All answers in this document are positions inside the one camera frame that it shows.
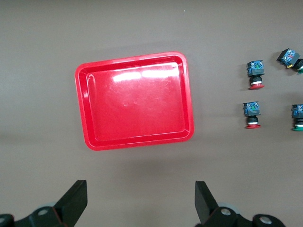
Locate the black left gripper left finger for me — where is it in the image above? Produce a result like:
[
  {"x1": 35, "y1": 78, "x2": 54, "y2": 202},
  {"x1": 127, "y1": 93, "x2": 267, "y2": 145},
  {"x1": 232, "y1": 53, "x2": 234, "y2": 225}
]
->
[{"x1": 0, "y1": 179, "x2": 88, "y2": 227}]

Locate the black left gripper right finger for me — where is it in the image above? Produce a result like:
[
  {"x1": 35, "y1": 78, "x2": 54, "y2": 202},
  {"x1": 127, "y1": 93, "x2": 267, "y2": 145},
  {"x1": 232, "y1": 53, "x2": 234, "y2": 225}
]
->
[{"x1": 195, "y1": 181, "x2": 288, "y2": 227}]

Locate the red push button switch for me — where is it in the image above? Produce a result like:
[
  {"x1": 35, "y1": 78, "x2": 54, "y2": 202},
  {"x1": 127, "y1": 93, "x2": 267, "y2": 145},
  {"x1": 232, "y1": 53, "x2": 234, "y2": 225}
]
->
[
  {"x1": 246, "y1": 59, "x2": 266, "y2": 90},
  {"x1": 242, "y1": 101, "x2": 262, "y2": 130}
]

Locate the red plastic tray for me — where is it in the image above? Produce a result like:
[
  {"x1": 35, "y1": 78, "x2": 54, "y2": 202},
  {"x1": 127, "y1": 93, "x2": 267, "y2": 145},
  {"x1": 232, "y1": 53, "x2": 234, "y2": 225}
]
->
[{"x1": 74, "y1": 51, "x2": 195, "y2": 151}]

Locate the brown table cover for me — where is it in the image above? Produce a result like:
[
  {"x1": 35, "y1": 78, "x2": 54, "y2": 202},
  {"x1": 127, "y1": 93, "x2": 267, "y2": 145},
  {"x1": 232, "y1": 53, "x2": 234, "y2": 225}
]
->
[{"x1": 0, "y1": 0, "x2": 303, "y2": 227}]

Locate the green push button switch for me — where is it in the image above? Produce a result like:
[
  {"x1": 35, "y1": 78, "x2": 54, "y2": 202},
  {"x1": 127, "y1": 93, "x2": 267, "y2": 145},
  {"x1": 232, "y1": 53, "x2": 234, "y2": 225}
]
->
[
  {"x1": 291, "y1": 104, "x2": 303, "y2": 131},
  {"x1": 276, "y1": 48, "x2": 303, "y2": 74}
]

